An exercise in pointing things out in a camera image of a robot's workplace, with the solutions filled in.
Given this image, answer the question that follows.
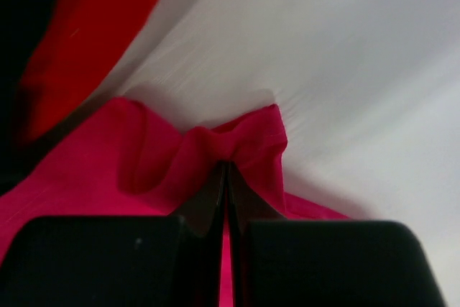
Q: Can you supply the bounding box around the black folded t shirt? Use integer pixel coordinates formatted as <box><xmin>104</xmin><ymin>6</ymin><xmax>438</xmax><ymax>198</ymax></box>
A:
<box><xmin>0</xmin><ymin>0</ymin><xmax>87</xmax><ymax>193</ymax></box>

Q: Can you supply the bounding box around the red folded t shirt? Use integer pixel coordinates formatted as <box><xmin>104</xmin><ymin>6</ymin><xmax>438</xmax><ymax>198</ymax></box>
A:
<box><xmin>17</xmin><ymin>0</ymin><xmax>158</xmax><ymax>144</ymax></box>

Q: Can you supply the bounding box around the magenta t shirt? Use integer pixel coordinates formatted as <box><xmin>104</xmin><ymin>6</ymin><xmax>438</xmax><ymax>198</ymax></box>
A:
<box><xmin>1</xmin><ymin>98</ymin><xmax>340</xmax><ymax>306</ymax></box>

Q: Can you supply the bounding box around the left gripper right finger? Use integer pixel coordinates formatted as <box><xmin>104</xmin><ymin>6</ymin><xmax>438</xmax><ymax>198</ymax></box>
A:
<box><xmin>226</xmin><ymin>163</ymin><xmax>445</xmax><ymax>306</ymax></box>

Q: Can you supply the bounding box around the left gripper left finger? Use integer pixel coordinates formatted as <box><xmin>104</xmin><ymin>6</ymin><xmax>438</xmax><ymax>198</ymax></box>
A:
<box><xmin>1</xmin><ymin>163</ymin><xmax>226</xmax><ymax>306</ymax></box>

